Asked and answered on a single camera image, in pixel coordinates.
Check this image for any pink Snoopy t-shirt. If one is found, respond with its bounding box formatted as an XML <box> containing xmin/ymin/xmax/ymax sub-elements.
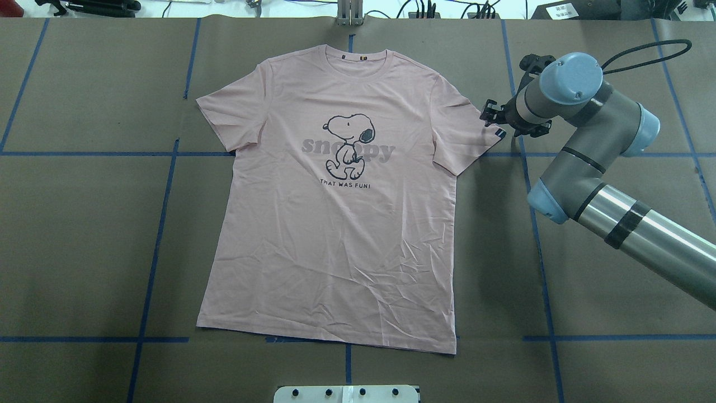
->
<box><xmin>196</xmin><ymin>44</ymin><xmax>502</xmax><ymax>355</ymax></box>

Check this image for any black folded tripod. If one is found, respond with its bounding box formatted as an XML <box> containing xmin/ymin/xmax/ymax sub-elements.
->
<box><xmin>34</xmin><ymin>1</ymin><xmax>142</xmax><ymax>18</ymax></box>

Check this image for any white pillar with base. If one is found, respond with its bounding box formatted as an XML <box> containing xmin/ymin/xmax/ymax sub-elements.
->
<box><xmin>273</xmin><ymin>385</ymin><xmax>422</xmax><ymax>402</ymax></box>

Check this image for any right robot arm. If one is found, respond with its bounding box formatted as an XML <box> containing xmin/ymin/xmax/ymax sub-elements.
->
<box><xmin>481</xmin><ymin>53</ymin><xmax>715</xmax><ymax>309</ymax></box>

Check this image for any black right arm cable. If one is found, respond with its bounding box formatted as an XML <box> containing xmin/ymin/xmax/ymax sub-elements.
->
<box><xmin>602</xmin><ymin>39</ymin><xmax>693</xmax><ymax>74</ymax></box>

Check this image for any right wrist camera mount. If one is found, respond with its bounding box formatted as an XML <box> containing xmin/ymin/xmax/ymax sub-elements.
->
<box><xmin>514</xmin><ymin>54</ymin><xmax>555</xmax><ymax>138</ymax></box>

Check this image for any aluminium frame post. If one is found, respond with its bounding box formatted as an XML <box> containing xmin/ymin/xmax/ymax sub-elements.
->
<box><xmin>337</xmin><ymin>0</ymin><xmax>365</xmax><ymax>26</ymax></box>

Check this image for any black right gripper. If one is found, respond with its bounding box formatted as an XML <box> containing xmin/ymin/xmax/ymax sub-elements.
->
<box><xmin>480</xmin><ymin>100</ymin><xmax>519</xmax><ymax>130</ymax></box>

